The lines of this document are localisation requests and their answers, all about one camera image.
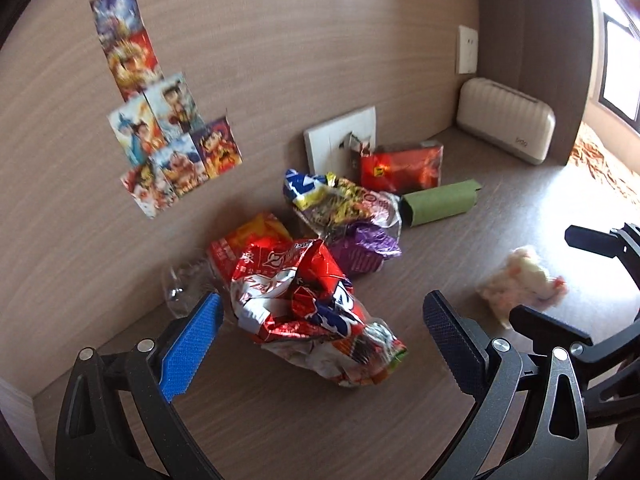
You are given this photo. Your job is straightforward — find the window with dark frame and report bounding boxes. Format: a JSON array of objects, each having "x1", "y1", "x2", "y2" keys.
[{"x1": 599, "y1": 14, "x2": 639, "y2": 133}]

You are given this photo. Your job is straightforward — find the yellow blue crumpled snack bag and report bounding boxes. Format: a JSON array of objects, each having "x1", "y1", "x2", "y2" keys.
[{"x1": 283, "y1": 169, "x2": 401, "y2": 238}]

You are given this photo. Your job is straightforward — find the orange bed blanket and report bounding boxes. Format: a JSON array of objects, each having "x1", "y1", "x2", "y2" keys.
[{"x1": 570, "y1": 122, "x2": 639, "y2": 206}]

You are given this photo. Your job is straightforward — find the clear bottle with red label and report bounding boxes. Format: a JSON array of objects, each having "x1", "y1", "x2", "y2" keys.
[{"x1": 162, "y1": 212, "x2": 292, "y2": 318}]

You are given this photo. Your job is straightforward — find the crumpled white pink tissue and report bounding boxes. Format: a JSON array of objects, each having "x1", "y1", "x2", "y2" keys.
[{"x1": 476, "y1": 245, "x2": 568, "y2": 330}]

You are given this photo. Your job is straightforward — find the red cigarette carton box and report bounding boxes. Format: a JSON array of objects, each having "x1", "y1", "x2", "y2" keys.
[{"x1": 341, "y1": 133, "x2": 444, "y2": 195}]

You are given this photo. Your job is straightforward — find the colourful cartoon wall stickers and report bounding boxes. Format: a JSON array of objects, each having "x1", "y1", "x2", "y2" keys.
[{"x1": 90, "y1": 0, "x2": 243, "y2": 219}]

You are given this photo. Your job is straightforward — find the purple crumpled wrapper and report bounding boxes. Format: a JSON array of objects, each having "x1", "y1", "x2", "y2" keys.
[{"x1": 326, "y1": 222, "x2": 401, "y2": 278}]

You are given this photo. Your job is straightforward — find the white wall socket plate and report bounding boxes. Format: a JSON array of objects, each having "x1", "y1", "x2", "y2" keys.
[{"x1": 456, "y1": 25, "x2": 478, "y2": 75}]

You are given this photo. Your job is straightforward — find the large white wall switch plate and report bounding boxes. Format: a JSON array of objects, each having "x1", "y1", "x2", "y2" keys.
[{"x1": 303, "y1": 106, "x2": 376, "y2": 180}]

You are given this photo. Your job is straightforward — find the white ribbed tissue box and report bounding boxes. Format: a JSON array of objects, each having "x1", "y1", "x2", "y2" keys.
[{"x1": 456, "y1": 77, "x2": 556, "y2": 165}]

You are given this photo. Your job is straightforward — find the green cardboard tube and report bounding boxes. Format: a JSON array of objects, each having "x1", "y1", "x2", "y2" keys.
[{"x1": 399, "y1": 179, "x2": 482, "y2": 228}]

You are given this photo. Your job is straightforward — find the red white snack bag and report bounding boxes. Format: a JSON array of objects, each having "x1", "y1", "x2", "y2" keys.
[{"x1": 230, "y1": 237, "x2": 407, "y2": 388}]

